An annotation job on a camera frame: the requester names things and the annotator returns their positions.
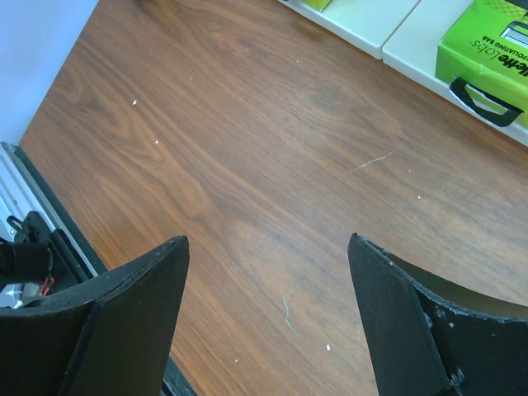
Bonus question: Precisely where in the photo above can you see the aluminium rail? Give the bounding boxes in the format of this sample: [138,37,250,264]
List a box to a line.
[0,141,100,310]

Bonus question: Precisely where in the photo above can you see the black green razor box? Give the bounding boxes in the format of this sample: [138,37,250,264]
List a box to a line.
[303,0,332,12]

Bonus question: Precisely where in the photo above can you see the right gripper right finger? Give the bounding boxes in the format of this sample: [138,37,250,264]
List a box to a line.
[347,233,527,395]

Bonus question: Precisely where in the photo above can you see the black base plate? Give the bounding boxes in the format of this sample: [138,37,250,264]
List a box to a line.
[1,143,194,395]

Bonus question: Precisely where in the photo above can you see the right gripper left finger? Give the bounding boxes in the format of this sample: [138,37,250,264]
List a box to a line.
[1,236,190,395]

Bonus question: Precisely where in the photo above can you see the black green razor package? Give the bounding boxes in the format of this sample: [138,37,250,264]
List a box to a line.
[435,1,527,127]

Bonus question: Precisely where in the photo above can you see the white three-tier shelf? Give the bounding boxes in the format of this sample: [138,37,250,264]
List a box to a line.
[276,0,528,148]

